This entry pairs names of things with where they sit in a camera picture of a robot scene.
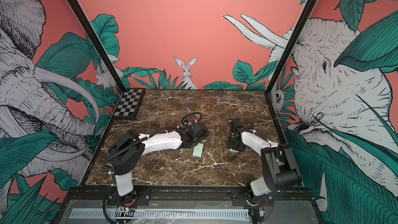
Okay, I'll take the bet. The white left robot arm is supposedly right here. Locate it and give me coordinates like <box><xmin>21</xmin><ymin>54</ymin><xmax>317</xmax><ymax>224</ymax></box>
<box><xmin>101</xmin><ymin>122</ymin><xmax>209</xmax><ymax>198</ymax></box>

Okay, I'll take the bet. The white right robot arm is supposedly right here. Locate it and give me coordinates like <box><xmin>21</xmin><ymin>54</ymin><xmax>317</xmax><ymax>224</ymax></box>
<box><xmin>227</xmin><ymin>119</ymin><xmax>302</xmax><ymax>197</ymax></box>

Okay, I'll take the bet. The mint green closed box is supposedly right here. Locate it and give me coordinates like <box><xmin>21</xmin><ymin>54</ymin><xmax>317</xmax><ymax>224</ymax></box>
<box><xmin>192</xmin><ymin>143</ymin><xmax>204</xmax><ymax>158</ymax></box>

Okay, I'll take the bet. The black white checkerboard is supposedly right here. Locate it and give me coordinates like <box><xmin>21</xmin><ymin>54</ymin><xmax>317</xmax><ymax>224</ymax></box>
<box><xmin>113</xmin><ymin>88</ymin><xmax>145</xmax><ymax>120</ymax></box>

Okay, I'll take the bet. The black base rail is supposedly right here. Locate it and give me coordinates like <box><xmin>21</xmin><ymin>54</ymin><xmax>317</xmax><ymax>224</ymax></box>
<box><xmin>63</xmin><ymin>185</ymin><xmax>314</xmax><ymax>206</ymax></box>

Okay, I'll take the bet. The white slotted cable duct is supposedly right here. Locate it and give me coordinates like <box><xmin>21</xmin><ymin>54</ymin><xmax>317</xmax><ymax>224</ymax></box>
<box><xmin>68</xmin><ymin>208</ymin><xmax>250</xmax><ymax>222</ymax></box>

